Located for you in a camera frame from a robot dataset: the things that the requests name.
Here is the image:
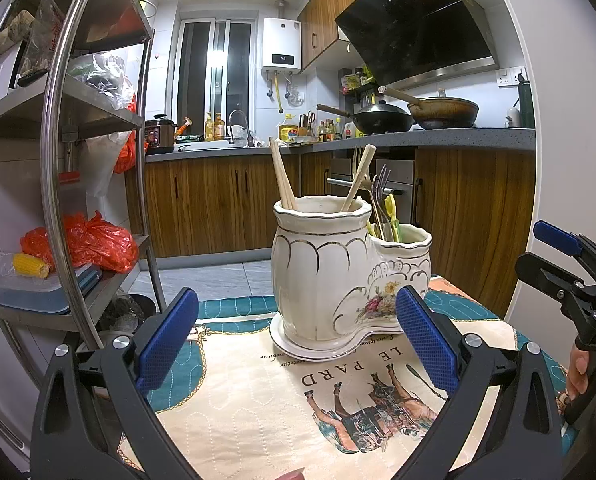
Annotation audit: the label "brown frying pan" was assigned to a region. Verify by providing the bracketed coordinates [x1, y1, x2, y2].
[384, 86, 479, 129]

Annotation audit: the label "brown rice cooker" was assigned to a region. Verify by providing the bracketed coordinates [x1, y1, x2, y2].
[144, 115, 179, 155]

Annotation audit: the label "white ceramic utensil holder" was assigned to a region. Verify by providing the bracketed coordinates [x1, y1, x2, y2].
[271, 196, 433, 356]

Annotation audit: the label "person's right hand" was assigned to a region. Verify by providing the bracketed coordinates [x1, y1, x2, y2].
[565, 345, 591, 402]

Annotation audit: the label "black pot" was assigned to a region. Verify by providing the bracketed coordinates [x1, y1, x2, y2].
[98, 295, 155, 332]

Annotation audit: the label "white ceramic holder tray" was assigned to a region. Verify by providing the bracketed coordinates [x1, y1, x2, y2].
[269, 312, 409, 363]

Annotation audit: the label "yellow oil bottle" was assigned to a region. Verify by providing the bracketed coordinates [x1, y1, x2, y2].
[278, 113, 299, 142]

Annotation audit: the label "gold fork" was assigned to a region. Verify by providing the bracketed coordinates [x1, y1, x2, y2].
[375, 162, 393, 241]

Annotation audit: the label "yellow corn cob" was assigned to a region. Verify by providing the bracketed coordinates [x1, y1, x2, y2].
[12, 253, 51, 279]

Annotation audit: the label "blue plastic container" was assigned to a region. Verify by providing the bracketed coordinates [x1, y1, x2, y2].
[0, 265, 103, 315]

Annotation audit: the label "black wok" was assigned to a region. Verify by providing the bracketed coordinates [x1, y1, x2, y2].
[316, 101, 415, 135]

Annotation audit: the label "kitchen faucet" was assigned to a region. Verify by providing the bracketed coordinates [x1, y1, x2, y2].
[228, 109, 253, 148]

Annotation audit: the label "wall socket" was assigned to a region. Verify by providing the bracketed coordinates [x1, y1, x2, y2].
[496, 67, 527, 87]

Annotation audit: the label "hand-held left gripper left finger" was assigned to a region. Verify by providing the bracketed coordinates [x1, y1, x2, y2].
[30, 287, 201, 480]

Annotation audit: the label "clear packet of dried goods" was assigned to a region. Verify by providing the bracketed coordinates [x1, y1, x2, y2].
[20, 0, 64, 78]

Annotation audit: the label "large red plastic bag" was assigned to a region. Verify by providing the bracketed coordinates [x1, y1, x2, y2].
[20, 211, 140, 274]

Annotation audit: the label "beige wrapped bundle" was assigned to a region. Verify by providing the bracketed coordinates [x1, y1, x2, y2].
[0, 10, 36, 53]

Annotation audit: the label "white water heater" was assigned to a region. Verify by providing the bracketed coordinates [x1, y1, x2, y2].
[261, 17, 302, 75]

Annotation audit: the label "black range hood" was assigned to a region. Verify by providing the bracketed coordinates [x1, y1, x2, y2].
[335, 0, 498, 92]

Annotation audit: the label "clear container with red lid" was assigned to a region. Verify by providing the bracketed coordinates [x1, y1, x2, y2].
[58, 172, 86, 221]

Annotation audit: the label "lower wooden cabinets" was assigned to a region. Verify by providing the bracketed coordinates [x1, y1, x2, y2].
[125, 147, 536, 321]

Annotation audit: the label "spice rack with jars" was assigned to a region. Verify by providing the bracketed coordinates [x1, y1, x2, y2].
[340, 66, 379, 106]

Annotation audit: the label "silver fork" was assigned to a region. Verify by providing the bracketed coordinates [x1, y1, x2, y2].
[370, 175, 386, 238]

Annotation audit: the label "small red plastic bag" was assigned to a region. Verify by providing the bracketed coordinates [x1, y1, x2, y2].
[114, 97, 146, 175]

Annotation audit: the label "printed tablecloth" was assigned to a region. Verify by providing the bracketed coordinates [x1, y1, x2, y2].
[115, 275, 573, 480]

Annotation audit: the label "upper wooden cabinets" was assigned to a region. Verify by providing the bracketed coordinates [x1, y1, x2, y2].
[298, 0, 409, 73]

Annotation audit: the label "kitchen sink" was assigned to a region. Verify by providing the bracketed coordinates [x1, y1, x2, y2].
[175, 140, 233, 153]

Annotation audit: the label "clear plastic bag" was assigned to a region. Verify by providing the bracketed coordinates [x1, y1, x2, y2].
[68, 52, 134, 111]

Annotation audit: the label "cluster of sauce bottles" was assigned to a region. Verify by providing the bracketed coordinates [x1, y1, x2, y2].
[318, 117, 359, 142]

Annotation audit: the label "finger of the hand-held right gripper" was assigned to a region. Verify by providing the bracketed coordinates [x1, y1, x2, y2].
[534, 219, 596, 287]
[515, 251, 587, 305]

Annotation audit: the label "wooden cabinets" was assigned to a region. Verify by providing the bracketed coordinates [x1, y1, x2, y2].
[298, 0, 409, 73]
[125, 147, 536, 321]

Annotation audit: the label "knife block with scissors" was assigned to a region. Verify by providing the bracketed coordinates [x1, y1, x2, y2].
[298, 110, 319, 138]

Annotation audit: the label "stainless steel shelf rack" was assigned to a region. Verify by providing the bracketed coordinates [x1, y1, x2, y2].
[0, 0, 169, 361]

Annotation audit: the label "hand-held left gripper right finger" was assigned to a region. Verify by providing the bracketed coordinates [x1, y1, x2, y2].
[393, 285, 563, 480]

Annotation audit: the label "dark green kitchen appliance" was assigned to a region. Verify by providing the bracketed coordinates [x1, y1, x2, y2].
[518, 72, 535, 128]

